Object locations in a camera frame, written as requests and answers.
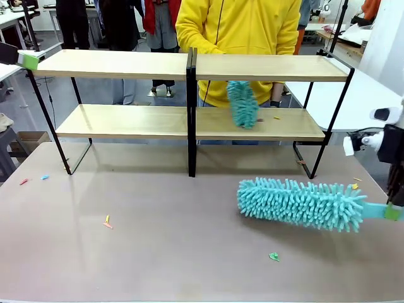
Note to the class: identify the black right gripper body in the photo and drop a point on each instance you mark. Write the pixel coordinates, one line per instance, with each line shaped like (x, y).
(393, 145)

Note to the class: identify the blue paper scrap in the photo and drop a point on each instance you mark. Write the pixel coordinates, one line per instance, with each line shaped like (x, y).
(45, 177)

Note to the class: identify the person's left forearm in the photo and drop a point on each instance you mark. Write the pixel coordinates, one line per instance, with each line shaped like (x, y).
(277, 93)

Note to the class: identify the small white side table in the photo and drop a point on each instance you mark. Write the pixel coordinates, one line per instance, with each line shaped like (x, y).
(8, 71)

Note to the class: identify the black stand pole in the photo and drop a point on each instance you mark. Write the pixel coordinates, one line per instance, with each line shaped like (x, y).
(31, 28)

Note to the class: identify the person in black clothes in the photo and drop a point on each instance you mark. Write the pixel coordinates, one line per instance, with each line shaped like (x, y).
(74, 22)

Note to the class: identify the large white table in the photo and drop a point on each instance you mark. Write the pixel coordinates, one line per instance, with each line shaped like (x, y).
(347, 101)

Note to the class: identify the beige cloth bundle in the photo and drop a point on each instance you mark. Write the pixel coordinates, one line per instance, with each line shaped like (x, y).
(4, 123)

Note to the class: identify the cardboard box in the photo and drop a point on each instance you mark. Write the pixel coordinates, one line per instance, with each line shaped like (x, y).
(33, 138)

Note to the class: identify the grey stool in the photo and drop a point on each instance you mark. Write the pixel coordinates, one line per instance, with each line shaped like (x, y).
(6, 148)

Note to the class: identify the person in dark jacket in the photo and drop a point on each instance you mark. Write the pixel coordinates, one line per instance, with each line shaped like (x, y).
(121, 25)

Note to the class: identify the wooden workbench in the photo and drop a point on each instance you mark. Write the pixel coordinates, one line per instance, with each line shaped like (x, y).
(347, 47)

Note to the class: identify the black wrist watch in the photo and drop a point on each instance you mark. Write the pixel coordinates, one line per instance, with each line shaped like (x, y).
(275, 103)

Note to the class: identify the black tripod pole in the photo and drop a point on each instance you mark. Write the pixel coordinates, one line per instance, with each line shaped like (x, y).
(338, 28)

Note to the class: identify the person in red jacket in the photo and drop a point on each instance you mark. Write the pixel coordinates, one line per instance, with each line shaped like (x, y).
(158, 19)

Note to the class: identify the person in yellow hoodie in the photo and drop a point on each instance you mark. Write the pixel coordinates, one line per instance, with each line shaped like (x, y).
(246, 28)

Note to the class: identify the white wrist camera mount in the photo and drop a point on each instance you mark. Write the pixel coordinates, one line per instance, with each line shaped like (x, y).
(370, 141)

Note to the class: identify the wooden shelf unit black frame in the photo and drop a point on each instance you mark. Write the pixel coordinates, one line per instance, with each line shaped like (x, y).
(110, 64)
(284, 71)

